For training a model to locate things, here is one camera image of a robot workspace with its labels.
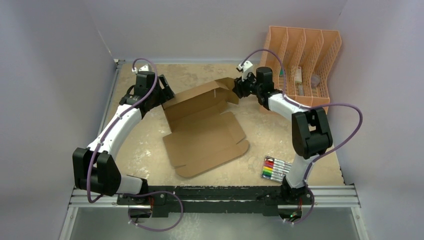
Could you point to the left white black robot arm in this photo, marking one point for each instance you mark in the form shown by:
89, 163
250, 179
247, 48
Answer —
94, 166

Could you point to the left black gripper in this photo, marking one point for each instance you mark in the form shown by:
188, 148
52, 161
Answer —
167, 93

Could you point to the pack of coloured markers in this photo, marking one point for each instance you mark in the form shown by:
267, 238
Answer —
275, 169

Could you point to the clear plastic cup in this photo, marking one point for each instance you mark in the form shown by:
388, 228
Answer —
315, 80

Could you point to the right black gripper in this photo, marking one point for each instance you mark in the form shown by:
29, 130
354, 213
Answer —
239, 88

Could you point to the orange plastic file organizer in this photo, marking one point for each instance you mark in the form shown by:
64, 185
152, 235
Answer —
314, 50

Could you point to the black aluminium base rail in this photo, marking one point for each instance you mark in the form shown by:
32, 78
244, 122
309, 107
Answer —
265, 200

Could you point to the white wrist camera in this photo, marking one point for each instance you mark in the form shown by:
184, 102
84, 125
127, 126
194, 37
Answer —
144, 68
245, 68

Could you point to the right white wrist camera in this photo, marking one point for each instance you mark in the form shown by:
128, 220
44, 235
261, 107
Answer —
245, 68

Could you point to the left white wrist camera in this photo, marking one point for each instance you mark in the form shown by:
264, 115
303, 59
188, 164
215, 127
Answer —
144, 68

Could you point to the brown cardboard box sheet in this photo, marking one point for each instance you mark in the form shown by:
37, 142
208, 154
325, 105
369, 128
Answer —
204, 134

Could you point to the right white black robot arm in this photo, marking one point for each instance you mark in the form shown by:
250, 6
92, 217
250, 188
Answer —
311, 134

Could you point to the white paper box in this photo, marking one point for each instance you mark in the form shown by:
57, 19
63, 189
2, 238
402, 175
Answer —
298, 75

